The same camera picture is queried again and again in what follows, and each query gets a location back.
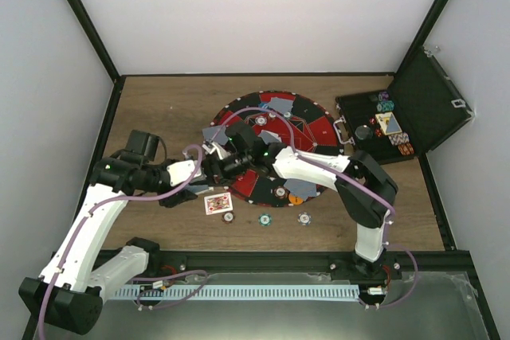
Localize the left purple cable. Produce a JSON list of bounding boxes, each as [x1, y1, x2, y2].
[[37, 143, 205, 340]]

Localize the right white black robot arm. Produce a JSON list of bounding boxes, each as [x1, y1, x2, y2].
[[208, 120, 398, 279]]

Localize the black poker chip case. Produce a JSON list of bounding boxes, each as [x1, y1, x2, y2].
[[335, 48, 474, 164]]

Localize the purple cable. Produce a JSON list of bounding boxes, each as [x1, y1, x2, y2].
[[210, 107, 396, 221], [37, 143, 205, 340]]

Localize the card deck in case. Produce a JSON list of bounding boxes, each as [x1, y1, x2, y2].
[[375, 111, 402, 135]]

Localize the purple white chip stack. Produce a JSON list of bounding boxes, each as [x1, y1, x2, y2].
[[297, 213, 312, 225]]

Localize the face-down blue playing card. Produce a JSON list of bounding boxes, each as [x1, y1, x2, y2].
[[202, 126, 229, 145]]

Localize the orange chips in case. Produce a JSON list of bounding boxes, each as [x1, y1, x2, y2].
[[398, 143, 414, 156]]

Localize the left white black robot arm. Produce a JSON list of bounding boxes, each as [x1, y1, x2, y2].
[[18, 130, 229, 338]]

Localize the grey playing card deck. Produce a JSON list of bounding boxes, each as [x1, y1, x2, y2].
[[186, 185, 210, 194]]

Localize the black round puck in case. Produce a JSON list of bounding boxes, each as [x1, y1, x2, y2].
[[355, 125, 373, 140]]

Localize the round red black poker mat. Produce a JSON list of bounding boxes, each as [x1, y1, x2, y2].
[[209, 91, 343, 208]]

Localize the light blue slotted cable duct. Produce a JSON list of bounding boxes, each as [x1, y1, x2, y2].
[[112, 284, 359, 302]]

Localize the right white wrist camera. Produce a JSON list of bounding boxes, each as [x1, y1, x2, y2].
[[202, 141, 230, 160]]

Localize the orange round blind button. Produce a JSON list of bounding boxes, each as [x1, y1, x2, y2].
[[288, 194, 304, 205]]

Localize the teal chips in case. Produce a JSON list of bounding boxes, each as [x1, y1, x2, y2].
[[376, 100, 394, 113]]

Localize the green blue chip stack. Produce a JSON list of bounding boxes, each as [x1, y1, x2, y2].
[[258, 214, 272, 226]]

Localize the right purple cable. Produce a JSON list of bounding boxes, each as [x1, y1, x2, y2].
[[210, 107, 396, 221]]

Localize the red black chip stack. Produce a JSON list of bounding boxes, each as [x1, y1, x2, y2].
[[222, 212, 234, 222]]

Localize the face-up queen playing card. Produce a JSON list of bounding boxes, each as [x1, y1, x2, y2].
[[204, 193, 233, 215]]

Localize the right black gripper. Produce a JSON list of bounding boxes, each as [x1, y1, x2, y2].
[[202, 150, 253, 186]]

